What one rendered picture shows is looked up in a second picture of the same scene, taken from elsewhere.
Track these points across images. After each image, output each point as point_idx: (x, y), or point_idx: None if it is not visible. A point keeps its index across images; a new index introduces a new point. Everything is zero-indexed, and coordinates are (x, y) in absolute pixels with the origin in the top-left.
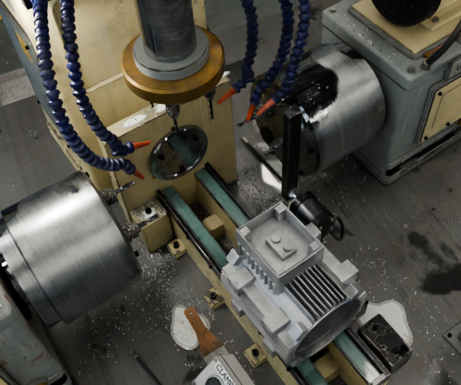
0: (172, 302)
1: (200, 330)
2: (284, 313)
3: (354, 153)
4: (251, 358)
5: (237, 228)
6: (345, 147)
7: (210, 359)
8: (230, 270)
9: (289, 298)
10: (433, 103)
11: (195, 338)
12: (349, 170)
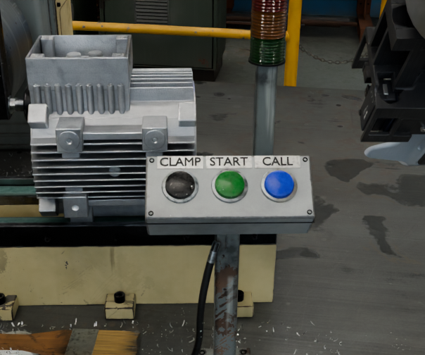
0: None
1: (24, 341)
2: (154, 115)
3: None
4: (122, 306)
5: (26, 57)
6: (21, 58)
7: (75, 349)
8: (42, 140)
9: (144, 101)
10: (58, 19)
11: (27, 353)
12: (10, 158)
